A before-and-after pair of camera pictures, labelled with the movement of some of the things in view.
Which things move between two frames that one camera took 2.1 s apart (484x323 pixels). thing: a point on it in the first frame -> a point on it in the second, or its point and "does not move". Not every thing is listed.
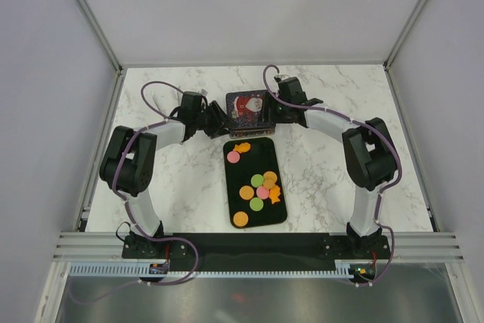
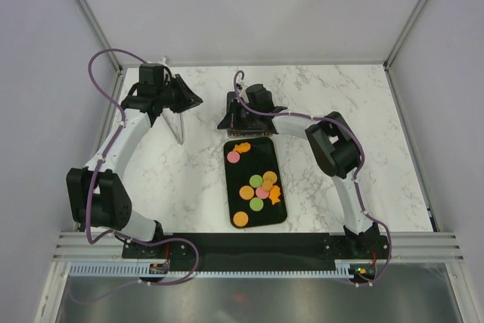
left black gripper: [221, 123] -> [187, 97]
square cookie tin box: [246, 132] does not move
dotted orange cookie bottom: [240, 218] does not move
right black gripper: [270, 103] -> [223, 125]
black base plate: [256, 249] does not move
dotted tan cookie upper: [270, 175] does not move
